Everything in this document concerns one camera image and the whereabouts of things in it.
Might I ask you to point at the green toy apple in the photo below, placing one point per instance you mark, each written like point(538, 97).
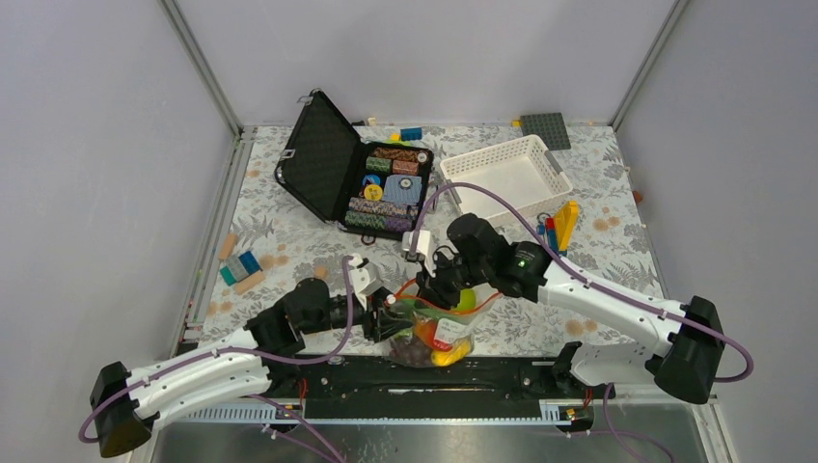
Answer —
point(467, 301)

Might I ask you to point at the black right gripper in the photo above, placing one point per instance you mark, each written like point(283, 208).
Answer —
point(430, 282)

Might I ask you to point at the blue toy brick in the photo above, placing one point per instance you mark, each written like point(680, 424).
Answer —
point(410, 134)

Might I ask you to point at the red orange toy mango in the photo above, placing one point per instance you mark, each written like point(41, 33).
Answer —
point(425, 331)

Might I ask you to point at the clear zip bag orange zipper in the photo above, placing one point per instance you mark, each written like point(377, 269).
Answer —
point(452, 326)

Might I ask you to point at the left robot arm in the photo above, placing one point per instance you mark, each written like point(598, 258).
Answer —
point(306, 326)

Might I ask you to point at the tan wooden block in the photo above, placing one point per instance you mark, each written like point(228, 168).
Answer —
point(228, 246)

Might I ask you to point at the white perforated plastic basket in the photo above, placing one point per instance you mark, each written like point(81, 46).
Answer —
point(522, 171)

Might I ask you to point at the dark red toy grapes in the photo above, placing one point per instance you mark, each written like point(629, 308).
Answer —
point(410, 352)

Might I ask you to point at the yellow toy corn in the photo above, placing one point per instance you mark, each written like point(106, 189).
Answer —
point(458, 352)

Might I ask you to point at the black poker chip case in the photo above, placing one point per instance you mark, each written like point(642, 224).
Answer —
point(367, 188)

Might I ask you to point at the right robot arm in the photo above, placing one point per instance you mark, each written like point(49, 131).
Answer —
point(677, 346)

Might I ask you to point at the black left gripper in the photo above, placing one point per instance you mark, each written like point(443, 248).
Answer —
point(388, 319)

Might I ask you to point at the grey building base plate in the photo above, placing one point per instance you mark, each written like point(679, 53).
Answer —
point(549, 127)

